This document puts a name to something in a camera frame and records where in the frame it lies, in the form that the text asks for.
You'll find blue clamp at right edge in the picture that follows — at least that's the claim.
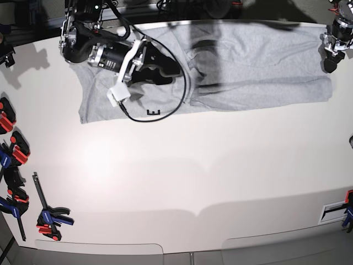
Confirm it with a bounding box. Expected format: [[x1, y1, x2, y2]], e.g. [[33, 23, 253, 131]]
[[342, 190, 353, 233]]

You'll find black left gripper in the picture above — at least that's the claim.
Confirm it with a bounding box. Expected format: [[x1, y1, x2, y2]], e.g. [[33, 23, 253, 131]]
[[323, 47, 345, 73]]

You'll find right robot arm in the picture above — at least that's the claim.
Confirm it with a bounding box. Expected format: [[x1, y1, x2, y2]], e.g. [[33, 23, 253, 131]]
[[60, 1, 181, 86]]

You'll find white label sticker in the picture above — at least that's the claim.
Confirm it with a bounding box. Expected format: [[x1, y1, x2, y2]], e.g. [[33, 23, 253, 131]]
[[318, 201, 346, 225]]

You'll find blue red clamp middle left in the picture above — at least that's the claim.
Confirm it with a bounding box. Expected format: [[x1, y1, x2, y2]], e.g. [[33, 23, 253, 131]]
[[1, 130, 30, 179]]

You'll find blue bar clamp lying flat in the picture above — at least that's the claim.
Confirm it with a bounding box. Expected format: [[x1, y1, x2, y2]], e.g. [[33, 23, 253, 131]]
[[33, 172, 74, 241]]

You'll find red black clamp top left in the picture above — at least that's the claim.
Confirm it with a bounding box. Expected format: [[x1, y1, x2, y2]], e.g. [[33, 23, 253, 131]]
[[1, 97, 16, 135]]

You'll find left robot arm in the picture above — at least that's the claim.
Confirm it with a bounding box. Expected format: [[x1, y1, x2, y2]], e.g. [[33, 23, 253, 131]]
[[323, 0, 352, 73]]

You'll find dark object at right edge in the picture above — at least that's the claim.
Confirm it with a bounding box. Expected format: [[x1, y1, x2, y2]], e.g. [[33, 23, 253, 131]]
[[349, 135, 353, 149]]

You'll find black camera cable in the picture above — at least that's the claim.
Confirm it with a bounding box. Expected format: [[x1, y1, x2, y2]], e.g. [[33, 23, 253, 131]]
[[110, 0, 192, 123]]

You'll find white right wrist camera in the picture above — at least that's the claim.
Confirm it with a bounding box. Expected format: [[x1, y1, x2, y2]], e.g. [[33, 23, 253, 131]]
[[106, 83, 131, 107]]

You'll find grey T-shirt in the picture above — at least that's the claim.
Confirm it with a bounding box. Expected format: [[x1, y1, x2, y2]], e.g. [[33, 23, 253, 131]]
[[71, 22, 333, 124]]

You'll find blue red clamp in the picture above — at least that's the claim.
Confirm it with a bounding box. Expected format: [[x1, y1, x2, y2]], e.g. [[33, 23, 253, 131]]
[[1, 167, 29, 241], [1, 130, 30, 179]]

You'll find blue red clamp lower left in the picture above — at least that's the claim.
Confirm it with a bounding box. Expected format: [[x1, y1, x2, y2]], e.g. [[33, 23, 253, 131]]
[[1, 167, 29, 241]]

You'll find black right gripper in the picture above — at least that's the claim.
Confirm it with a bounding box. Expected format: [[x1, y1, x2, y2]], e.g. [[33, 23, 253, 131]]
[[132, 45, 181, 86]]

